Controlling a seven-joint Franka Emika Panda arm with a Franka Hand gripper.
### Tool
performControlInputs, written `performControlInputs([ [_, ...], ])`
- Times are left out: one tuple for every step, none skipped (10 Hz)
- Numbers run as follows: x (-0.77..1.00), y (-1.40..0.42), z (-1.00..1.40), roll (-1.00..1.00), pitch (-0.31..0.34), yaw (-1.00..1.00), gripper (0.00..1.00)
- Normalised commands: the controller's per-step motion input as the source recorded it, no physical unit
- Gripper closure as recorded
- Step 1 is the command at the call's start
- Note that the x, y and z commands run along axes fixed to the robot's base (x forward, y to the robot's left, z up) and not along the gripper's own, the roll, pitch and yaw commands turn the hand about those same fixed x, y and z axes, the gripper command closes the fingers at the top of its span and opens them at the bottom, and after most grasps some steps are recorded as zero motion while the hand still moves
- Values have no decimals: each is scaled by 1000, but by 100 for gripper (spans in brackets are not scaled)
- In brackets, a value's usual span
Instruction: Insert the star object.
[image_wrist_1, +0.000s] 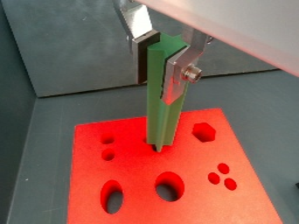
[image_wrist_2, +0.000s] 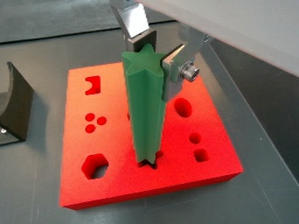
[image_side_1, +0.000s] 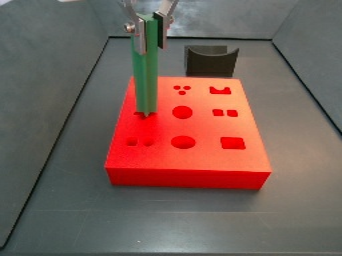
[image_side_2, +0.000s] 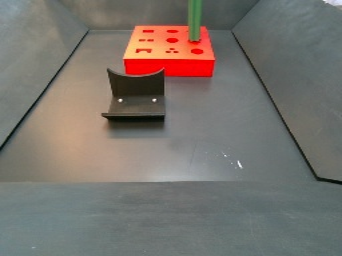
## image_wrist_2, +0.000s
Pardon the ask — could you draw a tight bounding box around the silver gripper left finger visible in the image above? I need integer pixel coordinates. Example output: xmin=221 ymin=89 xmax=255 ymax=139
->
xmin=110 ymin=0 xmax=157 ymax=52

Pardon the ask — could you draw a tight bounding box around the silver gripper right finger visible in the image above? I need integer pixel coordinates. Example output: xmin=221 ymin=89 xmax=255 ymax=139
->
xmin=162 ymin=25 xmax=213 ymax=102

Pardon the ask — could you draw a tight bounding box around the green star prism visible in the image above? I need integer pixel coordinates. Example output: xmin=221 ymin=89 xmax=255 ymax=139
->
xmin=122 ymin=44 xmax=166 ymax=164

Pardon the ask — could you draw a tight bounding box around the red shape sorter block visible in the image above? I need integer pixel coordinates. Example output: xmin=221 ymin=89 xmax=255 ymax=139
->
xmin=60 ymin=63 xmax=243 ymax=210

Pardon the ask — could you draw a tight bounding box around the black curved holder stand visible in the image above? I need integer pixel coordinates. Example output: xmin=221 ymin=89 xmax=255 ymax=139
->
xmin=0 ymin=62 xmax=34 ymax=146

